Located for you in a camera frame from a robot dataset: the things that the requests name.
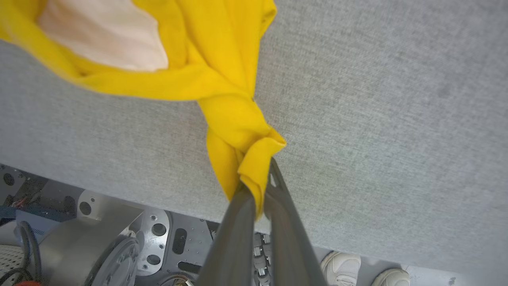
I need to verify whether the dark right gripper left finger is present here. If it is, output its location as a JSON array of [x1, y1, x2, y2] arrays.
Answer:
[[196, 184, 257, 286]]

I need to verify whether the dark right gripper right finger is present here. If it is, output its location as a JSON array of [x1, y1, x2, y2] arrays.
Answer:
[[264, 157, 328, 286]]

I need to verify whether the yellow t-shirt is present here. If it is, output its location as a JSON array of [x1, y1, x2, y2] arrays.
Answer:
[[0, 0, 287, 220]]

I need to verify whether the white sneaker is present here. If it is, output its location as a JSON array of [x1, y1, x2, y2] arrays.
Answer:
[[321, 251, 362, 286], [371, 268, 410, 286]]

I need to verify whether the grey fabric sofa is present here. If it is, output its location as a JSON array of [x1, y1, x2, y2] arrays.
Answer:
[[0, 0, 508, 278]]

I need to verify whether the black looped base cable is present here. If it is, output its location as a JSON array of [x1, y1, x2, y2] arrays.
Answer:
[[0, 220, 42, 286]]

